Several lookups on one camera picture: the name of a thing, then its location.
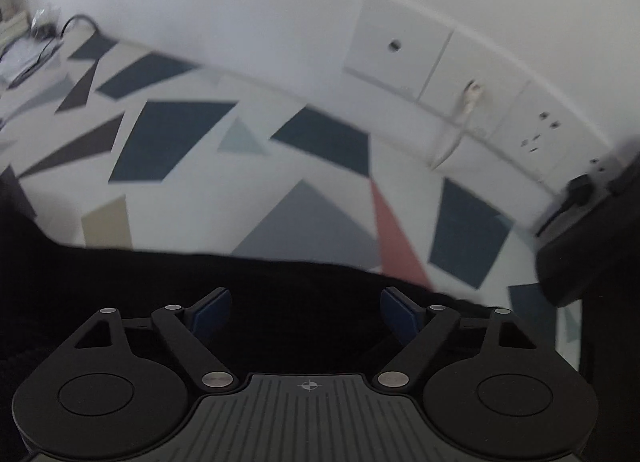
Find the geometric patterned table cloth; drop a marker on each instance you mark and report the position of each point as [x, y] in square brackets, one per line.
[112, 145]

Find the black power adapter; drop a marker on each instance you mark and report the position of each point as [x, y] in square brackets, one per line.
[579, 191]

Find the black corduroy garment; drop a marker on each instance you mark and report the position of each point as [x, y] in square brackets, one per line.
[85, 376]

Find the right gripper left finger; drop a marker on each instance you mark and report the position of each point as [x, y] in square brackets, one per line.
[187, 332]

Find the white wall socket panel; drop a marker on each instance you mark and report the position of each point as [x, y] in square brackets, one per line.
[479, 89]

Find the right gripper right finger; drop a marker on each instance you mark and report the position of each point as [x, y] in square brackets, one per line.
[422, 332]

